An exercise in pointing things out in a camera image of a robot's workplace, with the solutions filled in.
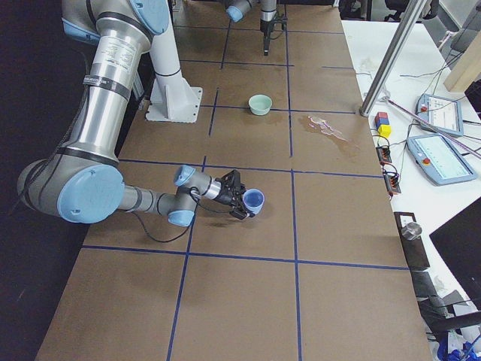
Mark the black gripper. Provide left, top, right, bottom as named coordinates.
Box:
left=216, top=170, right=248, bottom=220
left=260, top=20, right=275, bottom=56

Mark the light blue plastic cup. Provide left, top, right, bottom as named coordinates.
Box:
left=242, top=189, right=265, bottom=217

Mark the pale green plastic bowl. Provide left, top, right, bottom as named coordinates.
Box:
left=248, top=94, right=273, bottom=116

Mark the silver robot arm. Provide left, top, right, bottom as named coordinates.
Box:
left=224, top=0, right=286, bottom=56
left=17, top=1, right=253, bottom=227

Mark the red blue yellow block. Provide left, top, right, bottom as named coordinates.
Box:
left=374, top=111, right=392, bottom=138

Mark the far black orange connector strip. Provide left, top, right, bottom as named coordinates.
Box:
left=376, top=145, right=392, bottom=165

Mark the black orange connector strip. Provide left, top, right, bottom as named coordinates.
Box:
left=376, top=145, right=392, bottom=165
left=383, top=168, right=401, bottom=197

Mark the near black orange connector strip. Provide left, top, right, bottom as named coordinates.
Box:
left=383, top=168, right=401, bottom=197

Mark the black clamp with metal knob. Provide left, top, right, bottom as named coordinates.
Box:
left=394, top=211, right=430, bottom=272

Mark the far teach pendant tablet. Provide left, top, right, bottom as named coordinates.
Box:
left=416, top=94, right=464, bottom=137

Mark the teach pendant tablet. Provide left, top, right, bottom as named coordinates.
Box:
left=407, top=134, right=477, bottom=186
left=416, top=94, right=464, bottom=137

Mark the wooden board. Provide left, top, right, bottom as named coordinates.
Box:
left=444, top=20, right=480, bottom=93

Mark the near teach pendant tablet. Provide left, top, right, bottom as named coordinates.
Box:
left=407, top=134, right=477, bottom=186

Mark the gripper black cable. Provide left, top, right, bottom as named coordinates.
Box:
left=270, top=13, right=289, bottom=41
left=133, top=187, right=234, bottom=243

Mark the white camera stand base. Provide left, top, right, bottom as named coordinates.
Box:
left=146, top=9, right=203, bottom=123

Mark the aluminium frame post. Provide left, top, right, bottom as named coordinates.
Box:
left=359, top=1, right=439, bottom=117

